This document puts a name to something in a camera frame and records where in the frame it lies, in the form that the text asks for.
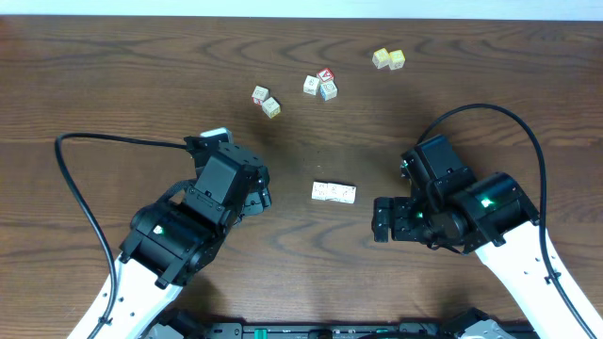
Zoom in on yellow block of pair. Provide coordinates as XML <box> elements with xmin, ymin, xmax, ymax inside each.
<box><xmin>389</xmin><ymin>50</ymin><xmax>406</xmax><ymax>71</ymax></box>
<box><xmin>371</xmin><ymin>48</ymin><xmax>390</xmax><ymax>69</ymax></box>

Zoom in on white block yellow side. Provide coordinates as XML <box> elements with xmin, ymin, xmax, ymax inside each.
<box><xmin>262</xmin><ymin>97</ymin><xmax>282</xmax><ymax>119</ymax></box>

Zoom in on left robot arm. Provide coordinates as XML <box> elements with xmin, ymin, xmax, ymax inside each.
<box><xmin>70</xmin><ymin>128</ymin><xmax>271</xmax><ymax>338</ymax></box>

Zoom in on white block red side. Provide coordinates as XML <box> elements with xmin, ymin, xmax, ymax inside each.
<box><xmin>252</xmin><ymin>86</ymin><xmax>269</xmax><ymax>105</ymax></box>

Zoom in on blue edged white block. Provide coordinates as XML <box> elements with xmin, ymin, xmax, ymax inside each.
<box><xmin>319</xmin><ymin>80</ymin><xmax>338</xmax><ymax>101</ymax></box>

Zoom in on red letter A block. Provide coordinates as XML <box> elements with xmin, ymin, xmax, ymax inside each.
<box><xmin>317</xmin><ymin>68</ymin><xmax>334</xmax><ymax>83</ymax></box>

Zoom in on yellow block right of pair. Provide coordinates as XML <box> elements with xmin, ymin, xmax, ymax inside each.
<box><xmin>389</xmin><ymin>50</ymin><xmax>406</xmax><ymax>71</ymax></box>

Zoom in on cream block left of cluster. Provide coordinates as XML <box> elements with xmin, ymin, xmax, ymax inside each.
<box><xmin>302</xmin><ymin>75</ymin><xmax>320</xmax><ymax>96</ymax></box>

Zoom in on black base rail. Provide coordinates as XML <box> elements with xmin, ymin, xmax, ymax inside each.
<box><xmin>141</xmin><ymin>308</ymin><xmax>538</xmax><ymax>339</ymax></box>

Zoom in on yellow sided white block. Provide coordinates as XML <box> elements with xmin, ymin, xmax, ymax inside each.
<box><xmin>325</xmin><ymin>183</ymin><xmax>341</xmax><ymax>202</ymax></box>

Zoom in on yellow block left of pair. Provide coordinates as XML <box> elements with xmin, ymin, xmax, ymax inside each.
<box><xmin>371</xmin><ymin>48</ymin><xmax>390</xmax><ymax>69</ymax></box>

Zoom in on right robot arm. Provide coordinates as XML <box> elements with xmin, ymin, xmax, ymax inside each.
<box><xmin>372</xmin><ymin>136</ymin><xmax>602</xmax><ymax>338</ymax></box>

